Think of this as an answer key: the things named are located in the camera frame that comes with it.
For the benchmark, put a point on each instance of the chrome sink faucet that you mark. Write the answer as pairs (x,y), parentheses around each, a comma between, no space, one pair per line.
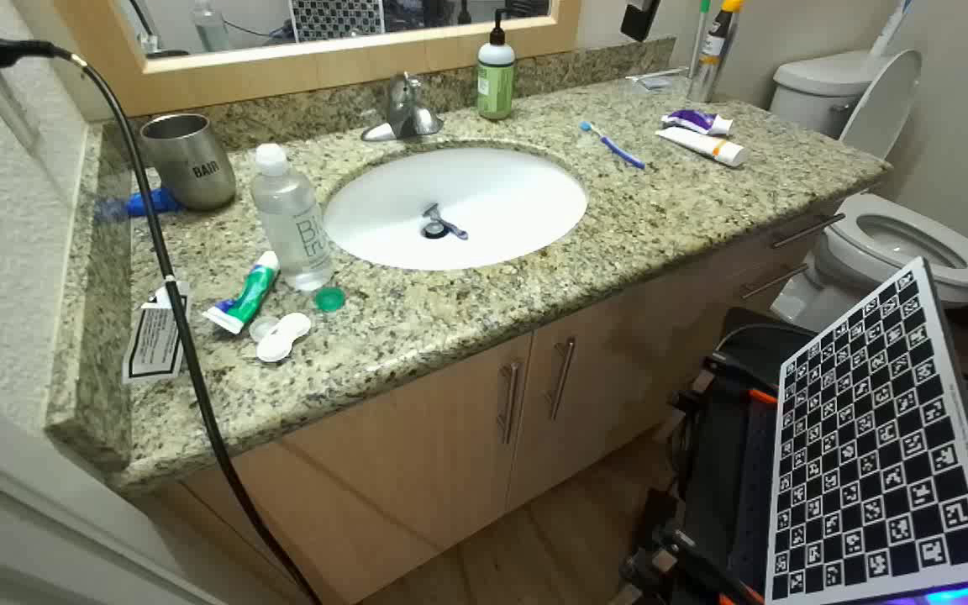
(403,116)

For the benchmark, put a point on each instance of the black sink drain stopper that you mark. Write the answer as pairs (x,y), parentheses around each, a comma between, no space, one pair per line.
(437,227)

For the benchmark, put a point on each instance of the white oval sink basin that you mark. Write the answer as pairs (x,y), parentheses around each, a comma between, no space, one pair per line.
(508,201)

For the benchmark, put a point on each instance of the green bottle cap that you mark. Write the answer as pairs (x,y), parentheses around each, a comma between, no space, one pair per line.
(330,301)

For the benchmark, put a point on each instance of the blue toothbrush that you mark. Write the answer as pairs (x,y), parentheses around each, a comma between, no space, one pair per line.
(614,146)

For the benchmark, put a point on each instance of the white contact lens case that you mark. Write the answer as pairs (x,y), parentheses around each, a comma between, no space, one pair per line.
(275,340)

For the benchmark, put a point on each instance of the green soap pump bottle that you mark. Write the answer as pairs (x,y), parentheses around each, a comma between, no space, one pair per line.
(495,70)

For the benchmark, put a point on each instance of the wooden vanity cabinet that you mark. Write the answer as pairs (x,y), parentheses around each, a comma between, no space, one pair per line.
(442,400)

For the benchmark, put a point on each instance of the clear plastic water bottle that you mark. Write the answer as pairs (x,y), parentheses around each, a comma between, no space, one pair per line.
(289,218)

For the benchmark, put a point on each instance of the green white toothpaste tube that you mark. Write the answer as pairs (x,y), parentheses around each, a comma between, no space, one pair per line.
(235,312)

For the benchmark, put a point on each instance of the white orange cream tube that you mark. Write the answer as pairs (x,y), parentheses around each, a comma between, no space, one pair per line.
(717,150)

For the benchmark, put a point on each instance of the black robot cart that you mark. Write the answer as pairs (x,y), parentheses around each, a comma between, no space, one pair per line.
(699,534)

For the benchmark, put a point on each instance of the white labelled packet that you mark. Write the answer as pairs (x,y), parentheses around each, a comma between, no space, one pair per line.
(152,347)

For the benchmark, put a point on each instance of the blue razor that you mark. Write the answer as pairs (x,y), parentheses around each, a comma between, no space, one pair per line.
(134,206)

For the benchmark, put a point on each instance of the stainless steel tumbler cup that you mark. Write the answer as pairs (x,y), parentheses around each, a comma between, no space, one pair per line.
(188,158)

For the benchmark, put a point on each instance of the silver orange spray can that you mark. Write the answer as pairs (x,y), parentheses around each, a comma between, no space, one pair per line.
(712,42)

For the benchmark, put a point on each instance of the wooden framed mirror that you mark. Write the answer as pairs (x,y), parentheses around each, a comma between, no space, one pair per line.
(152,84)

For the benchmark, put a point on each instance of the white toilet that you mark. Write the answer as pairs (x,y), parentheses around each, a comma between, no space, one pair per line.
(861,102)

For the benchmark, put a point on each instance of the checkerboard calibration board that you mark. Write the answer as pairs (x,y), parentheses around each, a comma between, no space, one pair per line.
(868,484)

